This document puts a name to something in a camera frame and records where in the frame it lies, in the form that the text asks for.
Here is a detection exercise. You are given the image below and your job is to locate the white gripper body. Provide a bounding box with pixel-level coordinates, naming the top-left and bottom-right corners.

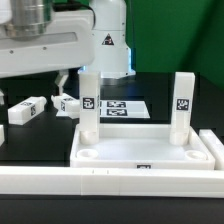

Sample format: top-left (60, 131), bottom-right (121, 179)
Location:
top-left (0, 10), bottom-right (94, 78)

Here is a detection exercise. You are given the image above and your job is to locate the white desk top tray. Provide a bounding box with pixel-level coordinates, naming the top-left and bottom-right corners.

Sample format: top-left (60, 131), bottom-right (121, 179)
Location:
top-left (70, 124), bottom-right (215, 170)

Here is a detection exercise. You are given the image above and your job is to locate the white left obstacle bar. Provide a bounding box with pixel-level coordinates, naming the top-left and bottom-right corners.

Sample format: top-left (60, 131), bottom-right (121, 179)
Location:
top-left (0, 125), bottom-right (5, 146)

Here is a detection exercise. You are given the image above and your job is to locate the white obstacle bar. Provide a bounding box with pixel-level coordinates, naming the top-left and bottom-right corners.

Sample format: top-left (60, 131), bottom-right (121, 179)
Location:
top-left (0, 166), bottom-right (224, 198)
top-left (0, 125), bottom-right (5, 146)
top-left (199, 129), bottom-right (224, 171)

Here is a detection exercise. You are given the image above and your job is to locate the AprilTag marker sheet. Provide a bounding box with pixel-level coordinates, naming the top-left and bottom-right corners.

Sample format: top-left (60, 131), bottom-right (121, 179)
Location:
top-left (55, 98), bottom-right (152, 120)

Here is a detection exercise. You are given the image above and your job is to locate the white front obstacle bar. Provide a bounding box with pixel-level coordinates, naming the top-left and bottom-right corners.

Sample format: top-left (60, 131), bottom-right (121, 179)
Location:
top-left (0, 166), bottom-right (224, 198)

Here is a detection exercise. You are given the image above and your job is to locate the white right obstacle bar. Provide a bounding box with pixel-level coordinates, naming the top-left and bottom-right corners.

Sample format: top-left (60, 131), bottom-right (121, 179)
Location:
top-left (199, 129), bottom-right (224, 171)

